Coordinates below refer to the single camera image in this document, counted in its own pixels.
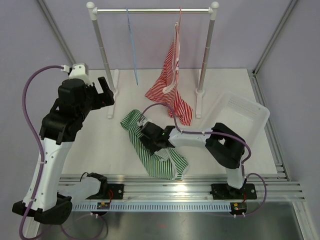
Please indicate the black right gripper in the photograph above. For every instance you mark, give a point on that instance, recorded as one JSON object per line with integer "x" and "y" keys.
{"x": 147, "y": 141}

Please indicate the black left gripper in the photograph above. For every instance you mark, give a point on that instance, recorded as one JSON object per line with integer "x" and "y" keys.
{"x": 105, "y": 99}

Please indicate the green striped tank top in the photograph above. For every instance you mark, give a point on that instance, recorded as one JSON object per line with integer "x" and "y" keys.
{"x": 166, "y": 163}

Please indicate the red striped tank top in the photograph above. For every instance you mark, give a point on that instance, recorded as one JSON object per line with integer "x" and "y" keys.
{"x": 165, "y": 88}

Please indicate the blue wire hanger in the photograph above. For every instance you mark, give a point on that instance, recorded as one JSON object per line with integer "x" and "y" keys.
{"x": 132, "y": 48}

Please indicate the red wire hanger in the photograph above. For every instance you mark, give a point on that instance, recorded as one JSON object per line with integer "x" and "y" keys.
{"x": 180, "y": 17}

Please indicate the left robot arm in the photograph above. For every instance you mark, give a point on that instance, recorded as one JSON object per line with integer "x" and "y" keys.
{"x": 58, "y": 131}

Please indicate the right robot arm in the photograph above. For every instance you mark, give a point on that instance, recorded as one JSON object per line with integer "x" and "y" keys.
{"x": 225, "y": 146}

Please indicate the white clothes rack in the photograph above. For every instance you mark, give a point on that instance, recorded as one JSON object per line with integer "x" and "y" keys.
{"x": 113, "y": 78}

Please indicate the clear plastic basket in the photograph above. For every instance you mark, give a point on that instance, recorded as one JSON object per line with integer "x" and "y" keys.
{"x": 245, "y": 117}

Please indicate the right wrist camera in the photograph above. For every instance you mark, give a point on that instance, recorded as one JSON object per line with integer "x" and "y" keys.
{"x": 142, "y": 122}

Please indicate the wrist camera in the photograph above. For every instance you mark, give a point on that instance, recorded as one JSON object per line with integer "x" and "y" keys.
{"x": 142, "y": 122}
{"x": 78, "y": 71}

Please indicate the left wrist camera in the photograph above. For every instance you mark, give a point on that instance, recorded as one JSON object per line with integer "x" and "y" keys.
{"x": 78, "y": 71}

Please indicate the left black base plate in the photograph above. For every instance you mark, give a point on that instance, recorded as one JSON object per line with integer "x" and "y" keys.
{"x": 113, "y": 191}

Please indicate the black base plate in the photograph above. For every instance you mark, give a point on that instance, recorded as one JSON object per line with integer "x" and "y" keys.
{"x": 113, "y": 191}
{"x": 222, "y": 191}

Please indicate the white slotted cable duct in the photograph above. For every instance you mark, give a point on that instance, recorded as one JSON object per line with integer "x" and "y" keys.
{"x": 117, "y": 206}

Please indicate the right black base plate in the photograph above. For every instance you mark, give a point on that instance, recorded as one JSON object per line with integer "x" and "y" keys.
{"x": 222, "y": 191}

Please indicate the aluminium mounting rail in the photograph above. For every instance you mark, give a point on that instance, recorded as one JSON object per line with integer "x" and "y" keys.
{"x": 197, "y": 188}

